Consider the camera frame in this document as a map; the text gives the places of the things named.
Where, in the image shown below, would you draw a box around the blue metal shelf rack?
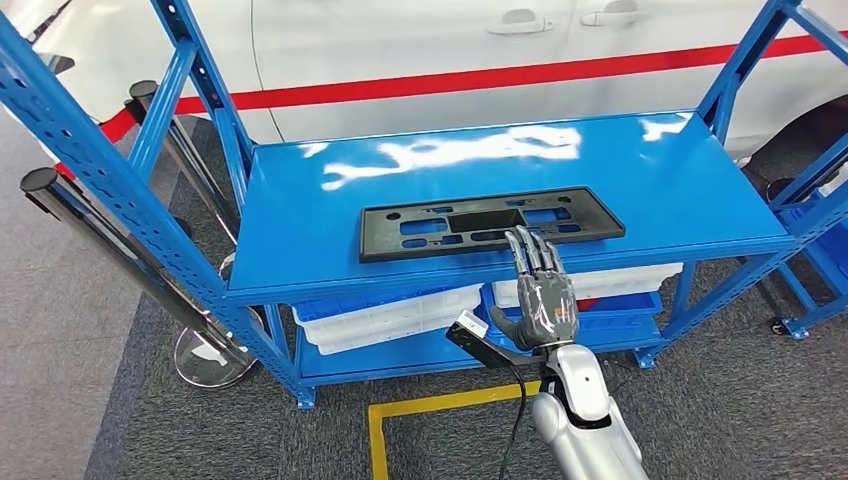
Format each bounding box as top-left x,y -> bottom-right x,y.
0,0 -> 848,410
765,175 -> 848,342

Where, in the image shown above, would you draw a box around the blue plastic bin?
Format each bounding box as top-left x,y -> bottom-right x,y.
480,284 -> 665,352
778,198 -> 848,299
291,284 -> 485,326

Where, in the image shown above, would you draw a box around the black plastic frame part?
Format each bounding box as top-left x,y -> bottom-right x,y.
358,186 -> 627,265

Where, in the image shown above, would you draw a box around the white car red stripe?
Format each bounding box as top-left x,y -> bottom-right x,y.
13,0 -> 848,180

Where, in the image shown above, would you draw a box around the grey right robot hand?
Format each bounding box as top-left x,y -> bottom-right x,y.
488,225 -> 581,352

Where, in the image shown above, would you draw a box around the chrome stanchion post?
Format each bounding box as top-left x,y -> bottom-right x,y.
19,166 -> 260,391
125,79 -> 243,282

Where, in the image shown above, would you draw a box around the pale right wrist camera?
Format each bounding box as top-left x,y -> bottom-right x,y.
445,309 -> 531,371

